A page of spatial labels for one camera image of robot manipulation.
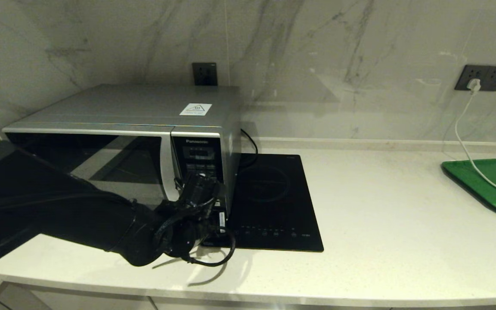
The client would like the dark glass microwave door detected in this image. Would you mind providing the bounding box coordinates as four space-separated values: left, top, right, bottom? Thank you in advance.
3 131 182 204

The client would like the silver Panasonic microwave oven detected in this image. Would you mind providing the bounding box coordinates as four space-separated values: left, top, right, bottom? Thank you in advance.
2 84 242 224

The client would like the white warning sticker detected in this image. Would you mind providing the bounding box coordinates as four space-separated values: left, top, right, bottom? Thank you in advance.
180 103 212 116

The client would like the wide black wall socket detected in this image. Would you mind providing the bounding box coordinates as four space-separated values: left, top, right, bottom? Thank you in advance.
455 65 496 92

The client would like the small black wall socket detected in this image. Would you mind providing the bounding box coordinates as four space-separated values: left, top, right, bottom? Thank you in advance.
192 63 218 86

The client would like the white power cable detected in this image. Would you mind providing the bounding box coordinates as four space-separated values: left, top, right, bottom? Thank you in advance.
454 89 496 197

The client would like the black induction cooktop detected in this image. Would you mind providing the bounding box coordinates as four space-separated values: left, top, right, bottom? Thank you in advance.
214 154 324 252

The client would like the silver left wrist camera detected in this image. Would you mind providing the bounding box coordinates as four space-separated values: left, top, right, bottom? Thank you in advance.
213 208 228 235

